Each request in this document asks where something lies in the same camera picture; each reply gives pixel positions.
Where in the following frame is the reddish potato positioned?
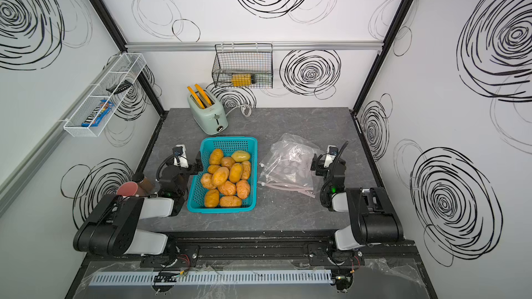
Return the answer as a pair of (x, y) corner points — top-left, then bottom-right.
(236, 180), (251, 200)
(218, 181), (236, 196)

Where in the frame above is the clear zipper bag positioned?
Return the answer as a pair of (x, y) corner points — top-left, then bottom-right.
(258, 133), (322, 198)

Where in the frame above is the yellow bottle in basket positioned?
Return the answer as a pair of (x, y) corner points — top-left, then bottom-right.
(231, 73), (256, 87)

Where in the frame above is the brown jar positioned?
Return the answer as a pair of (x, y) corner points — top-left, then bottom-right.
(132, 172), (155, 194)

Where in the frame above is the black remote control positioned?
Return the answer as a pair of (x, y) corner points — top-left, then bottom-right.
(106, 80), (132, 95)

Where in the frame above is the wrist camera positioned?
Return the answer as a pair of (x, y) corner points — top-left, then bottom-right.
(173, 145), (188, 168)
(324, 145), (339, 168)

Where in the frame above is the mint green toaster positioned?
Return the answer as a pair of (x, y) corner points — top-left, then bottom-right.
(188, 90), (229, 136)

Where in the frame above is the left toast slice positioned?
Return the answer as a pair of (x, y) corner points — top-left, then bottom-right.
(187, 87), (205, 109)

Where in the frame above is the white slotted cable duct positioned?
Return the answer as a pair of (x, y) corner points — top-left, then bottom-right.
(89, 269), (333, 286)

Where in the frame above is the teal plastic basket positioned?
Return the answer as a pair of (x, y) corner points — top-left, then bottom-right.
(187, 136), (259, 214)

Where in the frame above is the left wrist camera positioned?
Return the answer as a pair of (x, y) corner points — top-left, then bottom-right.
(173, 145), (188, 168)

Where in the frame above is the black wire wall basket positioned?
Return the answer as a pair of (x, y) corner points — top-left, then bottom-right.
(211, 49), (274, 89)

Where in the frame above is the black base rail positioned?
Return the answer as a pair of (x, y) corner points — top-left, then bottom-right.
(163, 230), (421, 266)

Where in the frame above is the greenish potato top right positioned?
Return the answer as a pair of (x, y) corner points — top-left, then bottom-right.
(231, 150), (251, 163)

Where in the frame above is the potato right edge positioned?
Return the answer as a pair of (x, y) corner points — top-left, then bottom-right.
(241, 161), (252, 181)

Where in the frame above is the reddish potato lower right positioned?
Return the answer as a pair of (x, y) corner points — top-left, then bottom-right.
(236, 180), (251, 200)

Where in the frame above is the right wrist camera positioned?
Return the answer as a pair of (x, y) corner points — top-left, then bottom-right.
(324, 145), (339, 168)

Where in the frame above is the white toaster cable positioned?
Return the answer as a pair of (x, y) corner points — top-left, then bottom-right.
(225, 104), (253, 118)

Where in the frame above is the toast slice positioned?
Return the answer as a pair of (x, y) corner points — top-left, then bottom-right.
(187, 87), (205, 109)
(195, 84), (213, 107)

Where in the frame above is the white wire wall shelf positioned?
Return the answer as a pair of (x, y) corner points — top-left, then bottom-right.
(63, 53), (147, 138)

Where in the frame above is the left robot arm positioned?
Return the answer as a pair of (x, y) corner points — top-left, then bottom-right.
(73, 152), (204, 257)

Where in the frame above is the blue candy packet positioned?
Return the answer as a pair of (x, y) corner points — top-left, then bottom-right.
(81, 100), (114, 127)

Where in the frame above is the reddish potato lower middle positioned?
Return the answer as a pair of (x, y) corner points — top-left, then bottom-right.
(218, 181), (236, 196)

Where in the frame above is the aluminium wall rail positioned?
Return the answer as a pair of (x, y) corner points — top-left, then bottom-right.
(126, 40), (384, 52)

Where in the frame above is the right toast slice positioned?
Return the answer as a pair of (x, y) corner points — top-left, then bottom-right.
(195, 84), (213, 107)

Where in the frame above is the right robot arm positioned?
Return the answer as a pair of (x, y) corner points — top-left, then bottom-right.
(310, 153), (404, 251)

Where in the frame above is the large potato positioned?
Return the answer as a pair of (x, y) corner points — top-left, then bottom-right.
(211, 167), (230, 187)

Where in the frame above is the pink cup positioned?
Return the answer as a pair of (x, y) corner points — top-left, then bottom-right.
(116, 181), (148, 197)

